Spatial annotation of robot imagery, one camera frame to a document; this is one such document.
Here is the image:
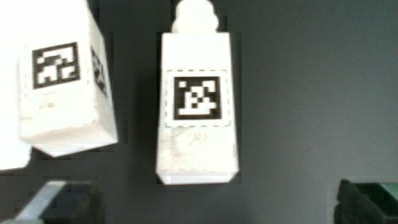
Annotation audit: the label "white table leg near gripper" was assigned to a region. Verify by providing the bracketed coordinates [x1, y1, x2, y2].
[0, 0, 117, 170]

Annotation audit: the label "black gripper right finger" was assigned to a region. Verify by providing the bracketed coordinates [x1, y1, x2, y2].
[336, 179, 398, 224]

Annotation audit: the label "white table leg with tag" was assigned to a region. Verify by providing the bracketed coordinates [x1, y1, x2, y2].
[156, 0, 238, 185]

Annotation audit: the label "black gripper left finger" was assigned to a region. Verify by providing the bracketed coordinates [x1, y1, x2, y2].
[16, 180, 107, 224]

